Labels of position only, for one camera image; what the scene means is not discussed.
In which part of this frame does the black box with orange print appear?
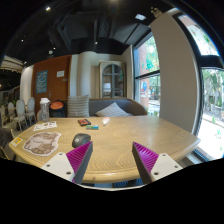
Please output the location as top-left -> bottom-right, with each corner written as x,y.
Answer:
77,118 -> 92,127

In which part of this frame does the grey curved sofa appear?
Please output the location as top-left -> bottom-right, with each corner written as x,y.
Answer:
64,97 -> 148,118

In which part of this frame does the white sticker sheet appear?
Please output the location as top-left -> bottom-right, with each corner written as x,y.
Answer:
32,121 -> 58,132

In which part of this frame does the grey tufted armchair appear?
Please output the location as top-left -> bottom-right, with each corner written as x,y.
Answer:
0,128 -> 16,161

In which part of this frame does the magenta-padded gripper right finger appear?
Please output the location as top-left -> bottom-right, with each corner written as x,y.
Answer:
131,141 -> 183,185

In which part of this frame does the large black-framed window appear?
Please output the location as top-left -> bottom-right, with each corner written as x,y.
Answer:
178,13 -> 224,161

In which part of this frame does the striped grey cushion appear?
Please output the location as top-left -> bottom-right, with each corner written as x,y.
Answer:
95,102 -> 129,118

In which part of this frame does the black bag with orange top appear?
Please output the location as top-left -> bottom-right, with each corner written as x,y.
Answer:
48,99 -> 68,118

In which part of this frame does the small green pack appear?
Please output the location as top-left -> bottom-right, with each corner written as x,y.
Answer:
85,124 -> 100,131

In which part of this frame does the blue poster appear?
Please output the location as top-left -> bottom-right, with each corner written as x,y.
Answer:
35,70 -> 49,95

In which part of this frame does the black computer mouse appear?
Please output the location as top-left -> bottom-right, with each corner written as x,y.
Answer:
71,133 -> 92,149

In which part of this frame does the cabinet with arched glass door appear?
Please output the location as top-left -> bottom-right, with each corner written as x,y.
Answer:
98,60 -> 127,99

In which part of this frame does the striped square cushion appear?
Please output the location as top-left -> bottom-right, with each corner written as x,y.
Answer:
67,95 -> 90,118

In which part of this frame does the yellow square sticker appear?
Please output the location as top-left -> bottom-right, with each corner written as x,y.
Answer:
10,136 -> 24,148

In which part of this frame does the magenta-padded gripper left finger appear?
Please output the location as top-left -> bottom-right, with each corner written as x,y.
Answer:
41,140 -> 94,185

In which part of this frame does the group of white chairs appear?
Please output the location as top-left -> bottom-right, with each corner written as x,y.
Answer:
0,96 -> 37,131

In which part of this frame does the brown wooden door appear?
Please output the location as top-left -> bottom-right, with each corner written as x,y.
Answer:
32,54 -> 73,116

